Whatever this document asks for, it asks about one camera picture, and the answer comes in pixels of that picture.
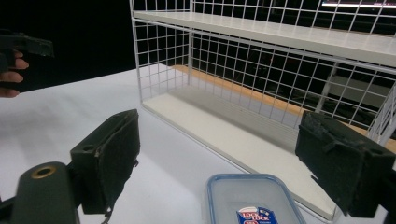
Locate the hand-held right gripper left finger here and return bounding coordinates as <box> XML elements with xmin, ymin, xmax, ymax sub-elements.
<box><xmin>69</xmin><ymin>108</ymin><xmax>141</xmax><ymax>216</ymax></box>

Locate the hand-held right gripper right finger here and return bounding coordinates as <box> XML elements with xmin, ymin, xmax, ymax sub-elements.
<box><xmin>294</xmin><ymin>110</ymin><xmax>396</xmax><ymax>218</ymax></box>

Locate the clear plastic food container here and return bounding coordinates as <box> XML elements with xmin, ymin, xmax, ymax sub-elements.
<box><xmin>204</xmin><ymin>173</ymin><xmax>309</xmax><ymax>224</ymax></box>

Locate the white wire shelf rack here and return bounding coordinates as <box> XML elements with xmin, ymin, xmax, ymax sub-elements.
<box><xmin>129</xmin><ymin>0</ymin><xmax>396</xmax><ymax>223</ymax></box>

